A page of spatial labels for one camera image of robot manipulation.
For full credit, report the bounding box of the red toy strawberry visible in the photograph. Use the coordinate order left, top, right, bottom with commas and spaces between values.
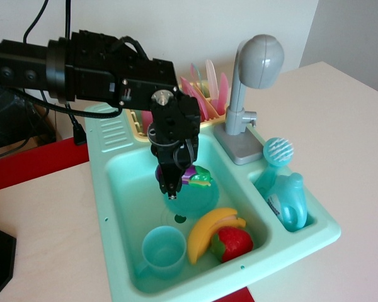
210, 226, 253, 263

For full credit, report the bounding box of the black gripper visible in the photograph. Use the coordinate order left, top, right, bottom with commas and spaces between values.
149, 138, 199, 200

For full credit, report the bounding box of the purple toy eggplant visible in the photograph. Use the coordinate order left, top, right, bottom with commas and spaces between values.
154, 164, 214, 188

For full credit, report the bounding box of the teal toy cup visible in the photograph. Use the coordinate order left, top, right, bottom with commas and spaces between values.
136, 226, 186, 279

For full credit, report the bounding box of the grey toy faucet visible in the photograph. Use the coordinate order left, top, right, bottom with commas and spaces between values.
214, 34, 284, 165

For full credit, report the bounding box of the black power cable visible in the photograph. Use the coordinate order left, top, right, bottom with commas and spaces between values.
22, 0, 50, 133

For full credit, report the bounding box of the teal dish brush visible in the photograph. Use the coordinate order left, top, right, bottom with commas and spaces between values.
254, 137, 294, 195

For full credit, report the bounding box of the pink toy plate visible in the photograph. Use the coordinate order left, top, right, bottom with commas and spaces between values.
180, 77, 209, 122

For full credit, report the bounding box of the black bag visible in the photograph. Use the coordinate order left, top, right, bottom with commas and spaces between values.
0, 88, 55, 148

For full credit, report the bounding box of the pink toy cup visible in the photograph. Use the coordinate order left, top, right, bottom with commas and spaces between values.
141, 111, 153, 135

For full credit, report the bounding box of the yellow toy banana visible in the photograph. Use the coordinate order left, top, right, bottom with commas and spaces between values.
186, 208, 246, 265

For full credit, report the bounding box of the yellow dish rack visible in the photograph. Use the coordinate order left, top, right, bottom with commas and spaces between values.
125, 81, 225, 142

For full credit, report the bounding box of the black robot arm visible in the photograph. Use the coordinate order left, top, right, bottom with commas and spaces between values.
0, 30, 201, 199

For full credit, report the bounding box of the teal toy detergent bottle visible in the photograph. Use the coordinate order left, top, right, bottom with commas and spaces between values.
265, 172, 307, 232

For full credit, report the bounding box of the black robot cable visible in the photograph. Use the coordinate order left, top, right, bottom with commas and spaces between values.
62, 0, 87, 146

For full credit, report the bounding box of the teal toy plate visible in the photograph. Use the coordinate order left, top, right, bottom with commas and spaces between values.
164, 179, 219, 218

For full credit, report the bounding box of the mint green toy sink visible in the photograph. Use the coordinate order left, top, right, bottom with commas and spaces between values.
86, 112, 341, 301

